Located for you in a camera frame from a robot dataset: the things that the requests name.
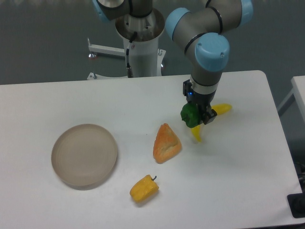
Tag beige round plate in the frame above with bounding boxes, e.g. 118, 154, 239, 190
51, 124, 118, 190

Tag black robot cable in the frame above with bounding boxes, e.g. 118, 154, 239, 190
125, 31, 138, 78

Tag black clamp device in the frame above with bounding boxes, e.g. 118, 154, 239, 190
286, 162, 305, 219

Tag green pepper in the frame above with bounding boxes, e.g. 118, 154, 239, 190
180, 103, 200, 128

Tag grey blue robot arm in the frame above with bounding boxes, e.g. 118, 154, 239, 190
93, 0, 254, 128

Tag white side table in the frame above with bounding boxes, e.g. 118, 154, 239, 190
277, 75, 305, 119

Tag yellow banana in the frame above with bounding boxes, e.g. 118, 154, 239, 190
191, 104, 232, 142

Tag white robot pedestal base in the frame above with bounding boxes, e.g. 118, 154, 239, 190
88, 8, 166, 78

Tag orange bread slice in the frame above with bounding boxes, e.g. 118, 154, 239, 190
153, 123, 182, 164

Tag yellow bell pepper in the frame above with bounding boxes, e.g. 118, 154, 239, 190
130, 175, 159, 203

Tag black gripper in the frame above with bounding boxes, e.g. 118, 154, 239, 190
183, 80, 217, 125

